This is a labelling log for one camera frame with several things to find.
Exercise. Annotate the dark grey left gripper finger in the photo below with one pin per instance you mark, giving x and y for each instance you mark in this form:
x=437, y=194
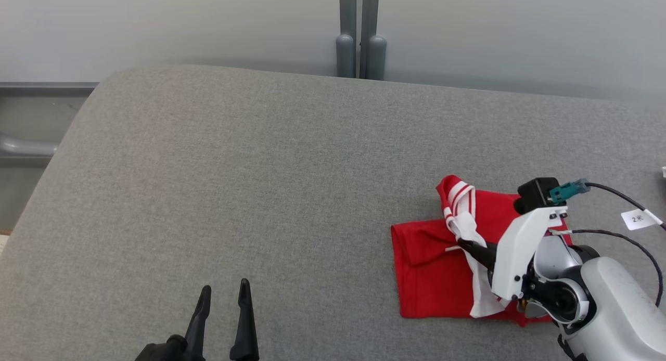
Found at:
x=199, y=324
x=244, y=330

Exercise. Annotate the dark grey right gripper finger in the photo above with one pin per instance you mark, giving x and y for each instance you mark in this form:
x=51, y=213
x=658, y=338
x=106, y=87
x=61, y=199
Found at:
x=481, y=253

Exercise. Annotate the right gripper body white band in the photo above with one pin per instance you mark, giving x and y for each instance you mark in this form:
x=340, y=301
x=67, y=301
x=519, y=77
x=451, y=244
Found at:
x=512, y=257

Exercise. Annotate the red shirt with white sleeves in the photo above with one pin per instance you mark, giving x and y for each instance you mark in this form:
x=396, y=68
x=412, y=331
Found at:
x=432, y=278

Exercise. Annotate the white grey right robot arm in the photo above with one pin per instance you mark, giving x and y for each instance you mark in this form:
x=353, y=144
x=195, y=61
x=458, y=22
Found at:
x=614, y=309

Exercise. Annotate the grey rounded pipe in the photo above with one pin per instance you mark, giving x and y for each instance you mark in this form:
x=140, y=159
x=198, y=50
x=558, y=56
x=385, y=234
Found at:
x=26, y=145

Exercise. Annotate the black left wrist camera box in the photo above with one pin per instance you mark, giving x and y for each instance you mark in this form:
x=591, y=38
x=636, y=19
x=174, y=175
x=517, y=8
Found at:
x=161, y=350

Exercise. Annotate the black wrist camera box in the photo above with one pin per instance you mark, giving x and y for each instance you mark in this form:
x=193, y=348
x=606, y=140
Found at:
x=161, y=350
x=538, y=192

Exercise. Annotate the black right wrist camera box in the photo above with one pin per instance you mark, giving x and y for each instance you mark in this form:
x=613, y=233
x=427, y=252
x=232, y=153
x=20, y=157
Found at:
x=538, y=192

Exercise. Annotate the grey horizontal wall rail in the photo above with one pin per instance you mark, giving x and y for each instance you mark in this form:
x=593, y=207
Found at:
x=47, y=89

